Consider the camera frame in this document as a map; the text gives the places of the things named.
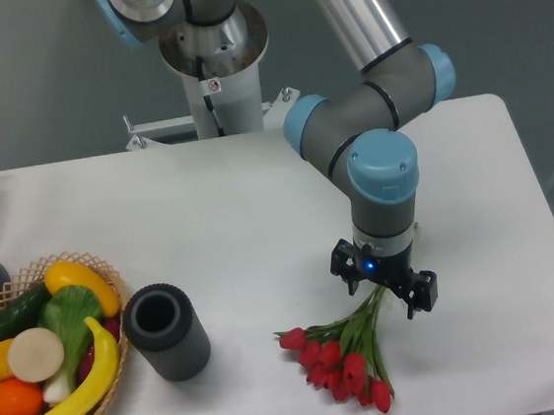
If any red tulip bouquet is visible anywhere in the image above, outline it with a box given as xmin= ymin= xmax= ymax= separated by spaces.
xmin=276 ymin=285 xmax=395 ymax=413

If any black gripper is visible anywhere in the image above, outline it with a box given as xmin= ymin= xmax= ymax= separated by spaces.
xmin=330 ymin=231 xmax=439 ymax=319

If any woven wicker basket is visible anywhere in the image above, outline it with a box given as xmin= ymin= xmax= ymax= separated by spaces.
xmin=0 ymin=251 xmax=129 ymax=415

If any green bok choy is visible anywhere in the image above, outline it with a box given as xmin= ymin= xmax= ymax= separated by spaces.
xmin=37 ymin=285 xmax=103 ymax=407

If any yellow banana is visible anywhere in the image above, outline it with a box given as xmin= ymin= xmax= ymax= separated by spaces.
xmin=43 ymin=316 xmax=119 ymax=415

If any green cucumber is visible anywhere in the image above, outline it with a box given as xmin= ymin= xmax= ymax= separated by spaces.
xmin=0 ymin=283 xmax=51 ymax=342

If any beige round radish slice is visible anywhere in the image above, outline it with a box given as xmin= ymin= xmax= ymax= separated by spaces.
xmin=7 ymin=327 xmax=65 ymax=382

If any red vegetable in basket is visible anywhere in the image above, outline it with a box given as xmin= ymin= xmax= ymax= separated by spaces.
xmin=77 ymin=316 xmax=120 ymax=384

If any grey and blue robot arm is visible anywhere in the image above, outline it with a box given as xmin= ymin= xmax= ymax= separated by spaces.
xmin=96 ymin=0 xmax=456 ymax=314

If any orange fruit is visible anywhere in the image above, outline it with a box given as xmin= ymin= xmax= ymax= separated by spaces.
xmin=0 ymin=378 xmax=44 ymax=415

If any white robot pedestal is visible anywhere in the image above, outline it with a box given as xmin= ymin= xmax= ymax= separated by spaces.
xmin=123 ymin=0 xmax=300 ymax=151

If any dark grey ribbed vase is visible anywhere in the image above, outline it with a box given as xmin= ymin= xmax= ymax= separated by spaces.
xmin=121 ymin=283 xmax=211 ymax=381

